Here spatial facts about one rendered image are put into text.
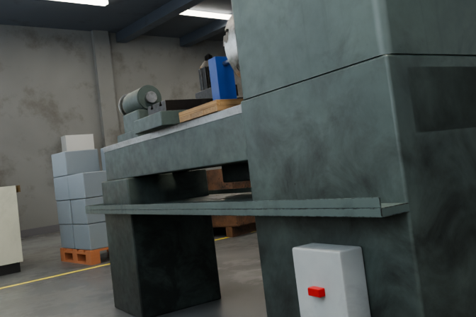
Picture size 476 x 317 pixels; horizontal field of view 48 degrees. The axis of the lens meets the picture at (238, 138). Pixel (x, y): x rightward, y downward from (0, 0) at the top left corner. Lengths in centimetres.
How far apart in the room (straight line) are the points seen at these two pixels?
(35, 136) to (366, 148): 853
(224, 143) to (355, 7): 78
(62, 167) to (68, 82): 481
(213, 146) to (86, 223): 303
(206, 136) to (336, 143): 75
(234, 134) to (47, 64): 819
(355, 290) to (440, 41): 62
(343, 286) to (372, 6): 63
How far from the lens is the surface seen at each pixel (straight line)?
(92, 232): 487
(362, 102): 127
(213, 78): 217
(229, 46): 184
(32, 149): 951
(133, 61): 1059
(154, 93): 282
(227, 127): 185
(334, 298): 133
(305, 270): 139
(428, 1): 138
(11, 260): 518
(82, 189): 487
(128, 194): 266
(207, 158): 199
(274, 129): 153
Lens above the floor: 65
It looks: 3 degrees up
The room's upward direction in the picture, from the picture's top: 7 degrees counter-clockwise
